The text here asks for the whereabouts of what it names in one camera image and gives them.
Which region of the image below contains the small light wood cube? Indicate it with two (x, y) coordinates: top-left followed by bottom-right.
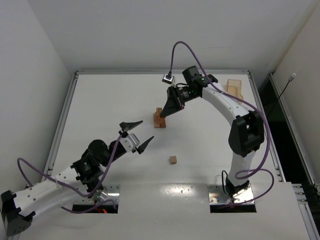
(169, 156), (177, 165)

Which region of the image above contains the light long wood block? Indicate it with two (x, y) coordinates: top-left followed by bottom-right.
(153, 113), (161, 128)

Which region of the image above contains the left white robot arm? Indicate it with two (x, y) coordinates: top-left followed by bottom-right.
(0, 121), (153, 237)

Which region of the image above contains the metal base plate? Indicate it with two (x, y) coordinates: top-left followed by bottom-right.
(73, 184), (120, 206)
(207, 184), (255, 206)

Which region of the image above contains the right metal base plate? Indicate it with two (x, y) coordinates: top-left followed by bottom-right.
(207, 184), (255, 206)

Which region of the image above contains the black cable with white plug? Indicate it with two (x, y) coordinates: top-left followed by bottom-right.
(264, 72), (297, 118)

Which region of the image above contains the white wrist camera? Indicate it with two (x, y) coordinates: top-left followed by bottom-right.
(119, 133), (140, 152)
(161, 74), (175, 85)

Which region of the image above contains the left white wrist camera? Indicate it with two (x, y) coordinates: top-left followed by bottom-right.
(119, 133), (140, 152)

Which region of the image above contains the purple cable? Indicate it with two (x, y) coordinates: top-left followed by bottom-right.
(167, 41), (275, 208)
(16, 132), (126, 215)

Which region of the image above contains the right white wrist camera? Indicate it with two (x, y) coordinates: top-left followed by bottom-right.
(161, 74), (175, 85)

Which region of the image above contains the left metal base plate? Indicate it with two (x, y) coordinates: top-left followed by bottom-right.
(73, 184), (120, 206)

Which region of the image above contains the reddish long wood block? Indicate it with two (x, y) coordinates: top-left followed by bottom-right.
(159, 117), (166, 128)

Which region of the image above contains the aluminium table frame rail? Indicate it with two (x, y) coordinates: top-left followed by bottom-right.
(7, 69), (320, 240)

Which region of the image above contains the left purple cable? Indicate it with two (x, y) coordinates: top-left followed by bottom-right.
(16, 132), (126, 215)

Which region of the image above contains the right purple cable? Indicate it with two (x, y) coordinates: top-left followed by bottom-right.
(167, 41), (275, 208)

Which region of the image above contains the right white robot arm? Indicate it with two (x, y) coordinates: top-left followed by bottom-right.
(160, 66), (265, 198)

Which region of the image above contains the striped zebrawood block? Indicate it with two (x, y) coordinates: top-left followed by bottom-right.
(155, 107), (163, 119)

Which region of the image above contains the clear amber plastic box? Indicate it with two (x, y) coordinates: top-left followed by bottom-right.
(225, 79), (244, 100)

